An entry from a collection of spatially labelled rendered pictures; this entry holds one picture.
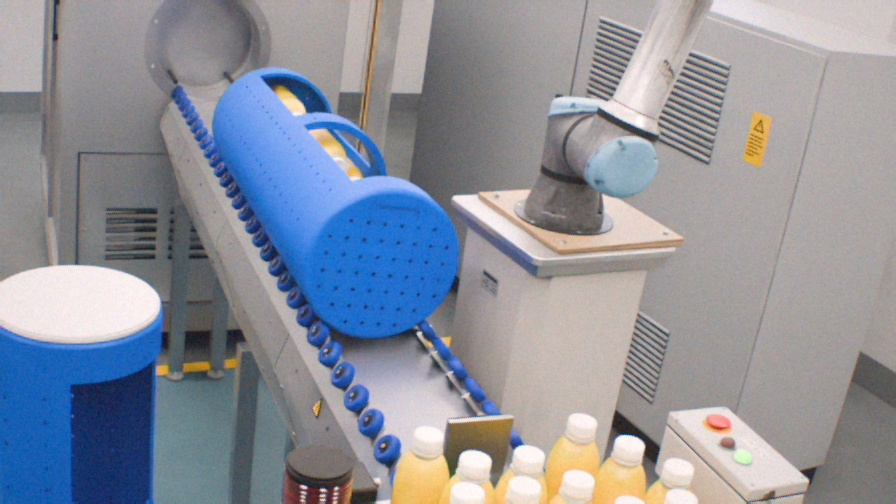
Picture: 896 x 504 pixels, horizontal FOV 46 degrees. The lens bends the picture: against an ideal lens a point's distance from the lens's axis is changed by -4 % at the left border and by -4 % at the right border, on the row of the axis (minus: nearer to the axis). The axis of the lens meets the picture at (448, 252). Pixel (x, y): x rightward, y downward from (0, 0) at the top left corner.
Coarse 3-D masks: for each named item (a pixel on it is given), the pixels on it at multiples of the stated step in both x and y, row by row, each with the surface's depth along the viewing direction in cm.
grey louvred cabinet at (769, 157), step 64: (448, 0) 446; (512, 0) 404; (576, 0) 369; (640, 0) 339; (448, 64) 449; (512, 64) 407; (576, 64) 373; (704, 64) 315; (768, 64) 293; (832, 64) 278; (448, 128) 452; (512, 128) 409; (704, 128) 317; (768, 128) 295; (832, 128) 288; (448, 192) 455; (640, 192) 346; (704, 192) 319; (768, 192) 297; (832, 192) 298; (704, 256) 321; (768, 256) 298; (832, 256) 308; (640, 320) 348; (704, 320) 322; (768, 320) 305; (832, 320) 320; (640, 384) 350; (704, 384) 324; (768, 384) 317; (832, 384) 333
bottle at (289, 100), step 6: (276, 90) 253; (282, 90) 252; (288, 90) 255; (282, 96) 248; (288, 96) 247; (294, 96) 250; (288, 102) 244; (294, 102) 244; (300, 102) 246; (288, 108) 243; (294, 108) 243; (300, 108) 244
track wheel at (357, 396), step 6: (360, 384) 171; (348, 390) 172; (354, 390) 170; (360, 390) 169; (366, 390) 170; (348, 396) 171; (354, 396) 170; (360, 396) 169; (366, 396) 169; (348, 402) 170; (354, 402) 169; (360, 402) 168; (366, 402) 169; (348, 408) 169; (354, 408) 169; (360, 408) 169
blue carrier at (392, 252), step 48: (240, 96) 244; (240, 144) 230; (288, 144) 210; (288, 192) 197; (336, 192) 185; (384, 192) 183; (288, 240) 191; (336, 240) 183; (384, 240) 186; (432, 240) 190; (336, 288) 187; (384, 288) 190; (432, 288) 193; (384, 336) 194
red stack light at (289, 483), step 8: (288, 480) 97; (296, 480) 97; (352, 480) 99; (288, 488) 97; (296, 488) 96; (304, 488) 96; (312, 488) 96; (320, 488) 96; (328, 488) 96; (336, 488) 97; (344, 488) 97; (288, 496) 98; (296, 496) 97; (304, 496) 96; (312, 496) 96; (320, 496) 96; (328, 496) 96; (336, 496) 97; (344, 496) 98
